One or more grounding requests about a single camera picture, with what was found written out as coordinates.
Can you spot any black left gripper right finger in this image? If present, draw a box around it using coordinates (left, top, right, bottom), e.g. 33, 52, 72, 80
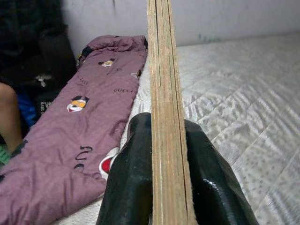
184, 119, 260, 225

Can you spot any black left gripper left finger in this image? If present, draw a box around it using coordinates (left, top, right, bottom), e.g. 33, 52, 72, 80
96, 112, 155, 225

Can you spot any colourful children's board book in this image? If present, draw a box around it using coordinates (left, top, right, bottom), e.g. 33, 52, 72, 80
146, 0, 197, 225

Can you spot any pink cartoon print blanket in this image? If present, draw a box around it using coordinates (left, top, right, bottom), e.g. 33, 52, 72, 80
0, 35, 149, 225

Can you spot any white quilted mattress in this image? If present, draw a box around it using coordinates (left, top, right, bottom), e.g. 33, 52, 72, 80
53, 31, 300, 225

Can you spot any blue cloth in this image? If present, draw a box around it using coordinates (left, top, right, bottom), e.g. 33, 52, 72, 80
17, 92, 38, 128

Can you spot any green sandal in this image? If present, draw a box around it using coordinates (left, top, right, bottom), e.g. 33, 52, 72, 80
0, 139, 29, 166

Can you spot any person's bare leg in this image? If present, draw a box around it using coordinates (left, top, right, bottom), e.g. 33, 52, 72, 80
0, 82, 24, 153

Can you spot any black bag white print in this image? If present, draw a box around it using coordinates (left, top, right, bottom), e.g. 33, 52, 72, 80
0, 0, 79, 141

